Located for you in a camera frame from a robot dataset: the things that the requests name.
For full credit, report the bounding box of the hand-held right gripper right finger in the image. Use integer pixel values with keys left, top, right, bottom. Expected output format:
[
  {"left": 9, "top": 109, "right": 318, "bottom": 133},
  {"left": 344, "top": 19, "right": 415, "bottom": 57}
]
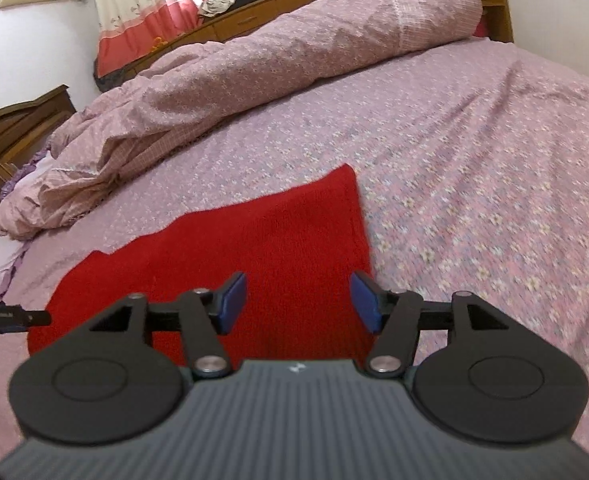
[{"left": 350, "top": 270, "right": 510, "bottom": 378}]

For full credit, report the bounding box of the dark wooden cabinet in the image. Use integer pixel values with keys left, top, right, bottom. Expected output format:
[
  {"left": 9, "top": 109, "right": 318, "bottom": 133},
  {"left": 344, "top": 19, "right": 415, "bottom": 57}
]
[{"left": 0, "top": 84, "right": 78, "bottom": 261}]

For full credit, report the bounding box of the pink floral quilt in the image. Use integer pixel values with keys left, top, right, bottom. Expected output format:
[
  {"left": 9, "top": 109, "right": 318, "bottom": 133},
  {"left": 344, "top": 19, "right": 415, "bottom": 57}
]
[{"left": 0, "top": 0, "right": 485, "bottom": 243}]

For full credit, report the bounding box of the pink floral bed sheet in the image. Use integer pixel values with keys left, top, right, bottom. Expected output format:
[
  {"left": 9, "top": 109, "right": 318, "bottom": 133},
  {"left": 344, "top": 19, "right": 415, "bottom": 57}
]
[{"left": 0, "top": 37, "right": 589, "bottom": 461}]

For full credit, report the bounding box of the red knitted sweater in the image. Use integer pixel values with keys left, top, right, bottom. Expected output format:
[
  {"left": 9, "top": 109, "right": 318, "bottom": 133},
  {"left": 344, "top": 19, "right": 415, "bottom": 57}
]
[{"left": 27, "top": 164, "right": 375, "bottom": 368}]

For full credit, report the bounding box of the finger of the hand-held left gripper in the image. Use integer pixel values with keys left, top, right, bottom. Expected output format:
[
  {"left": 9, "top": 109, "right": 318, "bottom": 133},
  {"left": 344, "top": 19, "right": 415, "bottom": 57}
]
[{"left": 22, "top": 310, "right": 53, "bottom": 329}]

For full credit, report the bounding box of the pink and cream curtain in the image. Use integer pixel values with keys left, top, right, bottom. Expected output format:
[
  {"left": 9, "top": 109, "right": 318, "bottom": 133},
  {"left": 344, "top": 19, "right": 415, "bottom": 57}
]
[{"left": 88, "top": 0, "right": 345, "bottom": 77}]

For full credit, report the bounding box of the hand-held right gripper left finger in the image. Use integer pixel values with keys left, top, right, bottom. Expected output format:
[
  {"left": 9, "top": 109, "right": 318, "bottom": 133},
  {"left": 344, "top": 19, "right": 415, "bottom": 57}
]
[{"left": 89, "top": 271, "right": 249, "bottom": 378}]

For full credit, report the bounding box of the grey crumpled cloth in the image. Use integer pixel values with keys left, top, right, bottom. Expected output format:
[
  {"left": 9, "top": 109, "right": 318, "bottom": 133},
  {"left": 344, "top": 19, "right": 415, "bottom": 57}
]
[{"left": 197, "top": 0, "right": 238, "bottom": 17}]

